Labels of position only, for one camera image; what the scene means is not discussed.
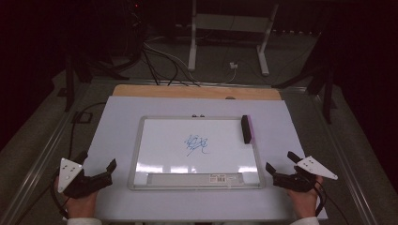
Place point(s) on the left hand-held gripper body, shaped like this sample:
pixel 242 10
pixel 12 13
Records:
pixel 70 175

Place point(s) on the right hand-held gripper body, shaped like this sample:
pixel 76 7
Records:
pixel 300 181

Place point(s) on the black and purple whiteboard eraser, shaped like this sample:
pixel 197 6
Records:
pixel 246 129

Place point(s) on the person's right hand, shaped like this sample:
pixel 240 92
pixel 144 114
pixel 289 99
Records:
pixel 305 203

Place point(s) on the person's left hand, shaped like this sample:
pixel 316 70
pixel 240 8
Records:
pixel 81 206

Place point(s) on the white table cover sheet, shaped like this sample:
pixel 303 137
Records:
pixel 119 131

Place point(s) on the square floor socket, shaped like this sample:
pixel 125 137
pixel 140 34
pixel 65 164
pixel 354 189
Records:
pixel 82 117

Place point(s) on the silver-framed whiteboard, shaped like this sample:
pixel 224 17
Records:
pixel 165 146

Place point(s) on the black stand legs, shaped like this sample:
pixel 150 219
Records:
pixel 327 100
pixel 69 84

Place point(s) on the dark power strip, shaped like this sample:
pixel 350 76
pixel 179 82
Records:
pixel 295 32

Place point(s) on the black equipment with red light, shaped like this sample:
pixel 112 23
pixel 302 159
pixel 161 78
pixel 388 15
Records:
pixel 134 28

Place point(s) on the white metal stand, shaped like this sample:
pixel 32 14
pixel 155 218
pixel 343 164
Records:
pixel 192 47

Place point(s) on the aluminium floor rail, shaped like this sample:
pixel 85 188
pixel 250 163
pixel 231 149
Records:
pixel 347 162
pixel 37 162

